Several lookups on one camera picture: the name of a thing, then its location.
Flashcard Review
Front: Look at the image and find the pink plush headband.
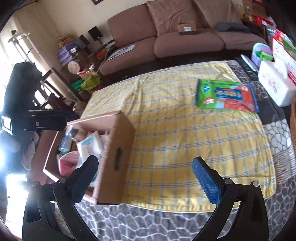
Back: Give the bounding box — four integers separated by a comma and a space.
58, 151, 80, 177

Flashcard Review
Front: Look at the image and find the clear small plastic bottle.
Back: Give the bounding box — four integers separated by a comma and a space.
58, 126, 78, 154

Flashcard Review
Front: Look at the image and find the face mask sachet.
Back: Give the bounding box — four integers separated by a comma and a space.
76, 131, 108, 168

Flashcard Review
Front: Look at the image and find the grey patterned blanket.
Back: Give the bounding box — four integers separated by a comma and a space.
53, 59, 296, 241

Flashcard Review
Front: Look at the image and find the cardboard box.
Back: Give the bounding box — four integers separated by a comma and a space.
43, 110, 136, 205

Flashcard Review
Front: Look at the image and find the wicker basket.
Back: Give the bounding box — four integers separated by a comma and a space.
290, 97, 296, 151

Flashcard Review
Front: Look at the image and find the brown sofa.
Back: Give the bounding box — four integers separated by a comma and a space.
99, 1, 266, 76

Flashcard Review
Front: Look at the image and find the yellow plaid cloth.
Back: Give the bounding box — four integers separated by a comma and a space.
83, 61, 276, 212

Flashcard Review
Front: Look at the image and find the green orange wipes pack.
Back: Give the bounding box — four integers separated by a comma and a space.
196, 79, 259, 113

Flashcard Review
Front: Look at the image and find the white tissue box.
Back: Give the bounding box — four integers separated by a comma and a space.
258, 59, 295, 107

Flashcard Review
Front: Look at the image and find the black remote control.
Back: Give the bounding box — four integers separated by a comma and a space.
235, 57, 258, 81

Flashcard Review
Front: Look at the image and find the small cardboard parcel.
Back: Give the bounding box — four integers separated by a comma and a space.
178, 21, 201, 35

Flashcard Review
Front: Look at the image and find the purple small basket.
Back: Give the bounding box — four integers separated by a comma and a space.
251, 43, 273, 68

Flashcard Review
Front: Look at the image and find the framed wall picture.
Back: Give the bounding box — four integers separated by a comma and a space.
92, 0, 103, 5

